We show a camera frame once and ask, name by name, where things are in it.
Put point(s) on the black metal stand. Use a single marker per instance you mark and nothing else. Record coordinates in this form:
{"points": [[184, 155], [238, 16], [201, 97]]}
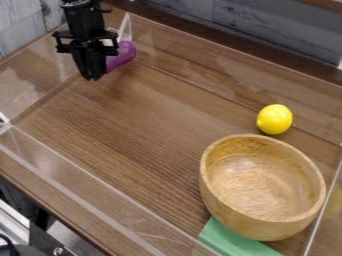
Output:
{"points": [[25, 223]]}

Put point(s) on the green cloth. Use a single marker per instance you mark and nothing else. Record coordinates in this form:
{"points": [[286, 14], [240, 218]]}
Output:
{"points": [[230, 244]]}

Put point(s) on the clear acrylic corner bracket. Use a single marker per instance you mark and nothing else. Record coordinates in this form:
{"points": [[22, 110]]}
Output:
{"points": [[125, 30]]}

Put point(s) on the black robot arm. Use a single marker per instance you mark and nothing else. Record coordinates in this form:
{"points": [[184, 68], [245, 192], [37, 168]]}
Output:
{"points": [[87, 40]]}

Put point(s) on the purple toy eggplant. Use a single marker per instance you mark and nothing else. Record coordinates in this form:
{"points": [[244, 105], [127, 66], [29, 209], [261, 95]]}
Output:
{"points": [[127, 53]]}

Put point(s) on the brown wooden bowl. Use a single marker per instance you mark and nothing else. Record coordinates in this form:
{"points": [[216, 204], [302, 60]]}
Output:
{"points": [[261, 186]]}

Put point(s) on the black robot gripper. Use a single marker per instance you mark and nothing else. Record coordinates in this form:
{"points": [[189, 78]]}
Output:
{"points": [[87, 33]]}

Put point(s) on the yellow toy lemon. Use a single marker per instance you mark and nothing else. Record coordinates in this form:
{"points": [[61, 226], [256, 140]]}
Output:
{"points": [[274, 119]]}

